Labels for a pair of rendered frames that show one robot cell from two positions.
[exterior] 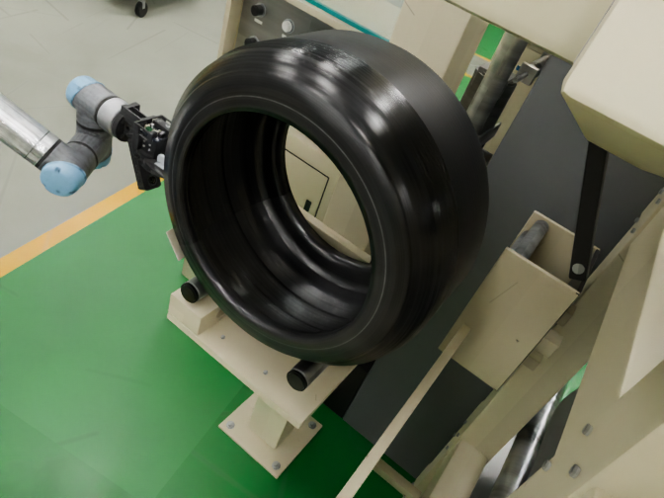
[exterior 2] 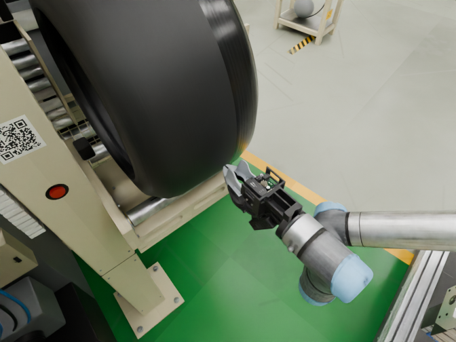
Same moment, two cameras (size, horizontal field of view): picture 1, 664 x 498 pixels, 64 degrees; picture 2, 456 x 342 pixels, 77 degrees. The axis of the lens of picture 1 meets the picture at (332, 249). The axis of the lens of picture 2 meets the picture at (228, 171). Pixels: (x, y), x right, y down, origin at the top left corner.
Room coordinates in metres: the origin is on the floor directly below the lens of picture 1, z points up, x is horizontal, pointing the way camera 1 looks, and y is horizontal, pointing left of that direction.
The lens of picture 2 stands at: (1.22, 0.52, 1.57)
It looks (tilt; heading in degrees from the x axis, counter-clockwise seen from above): 52 degrees down; 209
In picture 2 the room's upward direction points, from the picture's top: straight up
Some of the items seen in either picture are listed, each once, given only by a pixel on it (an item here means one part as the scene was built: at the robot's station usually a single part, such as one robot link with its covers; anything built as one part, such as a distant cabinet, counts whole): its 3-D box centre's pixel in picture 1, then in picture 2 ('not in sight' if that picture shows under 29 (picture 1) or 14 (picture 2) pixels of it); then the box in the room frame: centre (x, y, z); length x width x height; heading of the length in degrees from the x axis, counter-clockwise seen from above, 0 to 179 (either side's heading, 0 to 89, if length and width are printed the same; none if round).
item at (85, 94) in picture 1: (95, 102); (334, 265); (0.97, 0.59, 1.07); 0.11 x 0.08 x 0.09; 69
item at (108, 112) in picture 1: (121, 119); (300, 234); (0.94, 0.52, 1.07); 0.08 x 0.05 x 0.08; 159
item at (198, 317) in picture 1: (242, 277); (182, 200); (0.88, 0.17, 0.84); 0.36 x 0.09 x 0.06; 159
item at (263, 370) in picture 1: (284, 323); (161, 179); (0.83, 0.04, 0.80); 0.37 x 0.36 x 0.02; 69
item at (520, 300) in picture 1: (516, 300); (16, 88); (0.90, -0.40, 1.05); 0.20 x 0.15 x 0.30; 159
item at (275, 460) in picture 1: (272, 425); (148, 297); (1.07, -0.04, 0.01); 0.27 x 0.27 x 0.02; 69
